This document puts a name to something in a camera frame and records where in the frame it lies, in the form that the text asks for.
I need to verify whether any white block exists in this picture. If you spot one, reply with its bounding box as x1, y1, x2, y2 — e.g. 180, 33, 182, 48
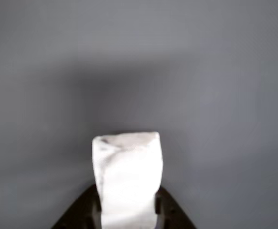
92, 130, 164, 229

